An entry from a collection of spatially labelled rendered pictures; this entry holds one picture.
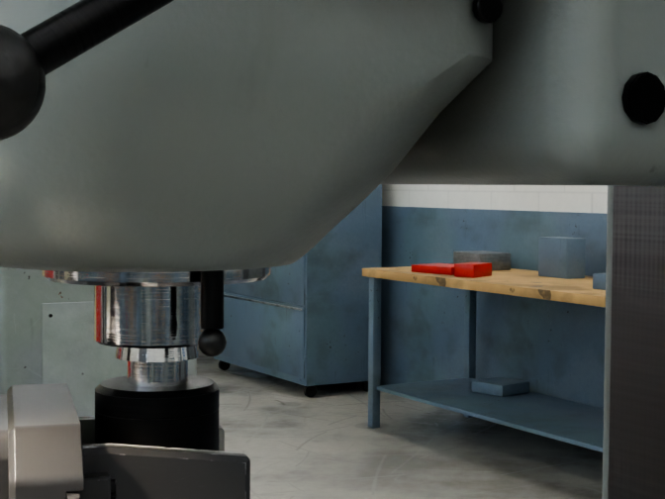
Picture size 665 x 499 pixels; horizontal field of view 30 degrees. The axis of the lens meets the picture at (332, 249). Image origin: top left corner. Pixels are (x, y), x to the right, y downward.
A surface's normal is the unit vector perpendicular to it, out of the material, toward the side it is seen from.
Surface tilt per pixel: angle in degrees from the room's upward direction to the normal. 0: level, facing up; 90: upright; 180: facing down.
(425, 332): 90
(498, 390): 90
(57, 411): 0
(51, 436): 45
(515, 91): 90
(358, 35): 90
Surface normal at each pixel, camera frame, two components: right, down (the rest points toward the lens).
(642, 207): -0.87, 0.02
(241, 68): 0.47, 0.36
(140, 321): -0.10, 0.05
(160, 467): 0.25, 0.05
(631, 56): 0.50, 0.05
